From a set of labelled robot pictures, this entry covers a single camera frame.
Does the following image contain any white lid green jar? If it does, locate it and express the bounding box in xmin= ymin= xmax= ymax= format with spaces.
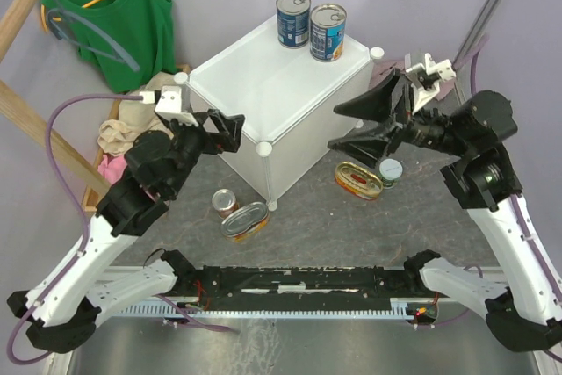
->
xmin=378 ymin=158 xmax=403 ymax=189

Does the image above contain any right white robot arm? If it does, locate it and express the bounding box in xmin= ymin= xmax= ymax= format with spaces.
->
xmin=328 ymin=70 xmax=561 ymax=352

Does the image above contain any white cube cabinet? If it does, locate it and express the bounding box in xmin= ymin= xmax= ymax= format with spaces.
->
xmin=188 ymin=17 xmax=373 ymax=210

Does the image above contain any wooden tray frame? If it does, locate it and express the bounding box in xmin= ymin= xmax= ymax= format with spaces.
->
xmin=82 ymin=72 xmax=176 ymax=217

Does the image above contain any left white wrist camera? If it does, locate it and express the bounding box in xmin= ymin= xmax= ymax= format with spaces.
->
xmin=139 ymin=85 xmax=199 ymax=127

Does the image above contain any pink crumpled cloth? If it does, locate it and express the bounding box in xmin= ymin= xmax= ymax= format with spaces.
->
xmin=97 ymin=155 xmax=126 ymax=184

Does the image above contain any green tank top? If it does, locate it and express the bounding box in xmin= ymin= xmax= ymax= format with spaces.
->
xmin=61 ymin=3 xmax=177 ymax=93

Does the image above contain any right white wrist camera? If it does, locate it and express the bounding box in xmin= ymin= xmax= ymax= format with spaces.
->
xmin=404 ymin=52 xmax=457 ymax=114

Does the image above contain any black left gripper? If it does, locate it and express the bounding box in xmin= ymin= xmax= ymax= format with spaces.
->
xmin=164 ymin=108 xmax=245 ymax=198

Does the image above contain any silver oval fish tin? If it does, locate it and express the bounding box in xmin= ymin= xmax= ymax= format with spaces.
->
xmin=220 ymin=202 xmax=270 ymax=242

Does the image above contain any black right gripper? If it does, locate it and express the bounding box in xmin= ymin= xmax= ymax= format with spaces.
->
xmin=329 ymin=68 xmax=472 ymax=170

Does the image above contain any mauve crumpled cloth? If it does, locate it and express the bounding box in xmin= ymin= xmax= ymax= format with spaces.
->
xmin=369 ymin=61 xmax=455 ymax=101

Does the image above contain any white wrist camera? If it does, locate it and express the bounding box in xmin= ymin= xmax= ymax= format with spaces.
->
xmin=139 ymin=85 xmax=199 ymax=127
xmin=404 ymin=52 xmax=457 ymax=114

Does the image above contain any grey blue hanger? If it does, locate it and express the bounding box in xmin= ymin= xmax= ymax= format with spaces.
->
xmin=26 ymin=0 xmax=141 ymax=72

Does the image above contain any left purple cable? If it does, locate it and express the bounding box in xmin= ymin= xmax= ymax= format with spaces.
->
xmin=6 ymin=93 xmax=234 ymax=366

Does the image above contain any wooden diagonal beam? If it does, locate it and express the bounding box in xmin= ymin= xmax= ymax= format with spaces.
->
xmin=1 ymin=81 xmax=110 ymax=195

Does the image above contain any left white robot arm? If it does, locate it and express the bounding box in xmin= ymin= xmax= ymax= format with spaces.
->
xmin=7 ymin=109 xmax=245 ymax=354

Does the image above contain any red oval sardine tin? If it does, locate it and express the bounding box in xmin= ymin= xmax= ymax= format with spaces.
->
xmin=335 ymin=162 xmax=384 ymax=201

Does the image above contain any beige crumpled cloth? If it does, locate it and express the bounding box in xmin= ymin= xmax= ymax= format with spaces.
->
xmin=97 ymin=73 xmax=180 ymax=157

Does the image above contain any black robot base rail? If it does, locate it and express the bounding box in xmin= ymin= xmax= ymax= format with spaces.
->
xmin=169 ymin=266 xmax=435 ymax=313

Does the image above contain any small pink label can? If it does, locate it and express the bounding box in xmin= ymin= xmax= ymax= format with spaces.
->
xmin=212 ymin=189 xmax=240 ymax=219

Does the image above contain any white slotted cable duct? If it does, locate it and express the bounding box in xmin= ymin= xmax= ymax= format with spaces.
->
xmin=116 ymin=299 xmax=414 ymax=321

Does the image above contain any tall blue label can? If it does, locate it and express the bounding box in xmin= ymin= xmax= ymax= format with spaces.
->
xmin=276 ymin=0 xmax=311 ymax=48

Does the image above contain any blue white label can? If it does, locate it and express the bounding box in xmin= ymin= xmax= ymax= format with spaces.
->
xmin=309 ymin=4 xmax=347 ymax=62

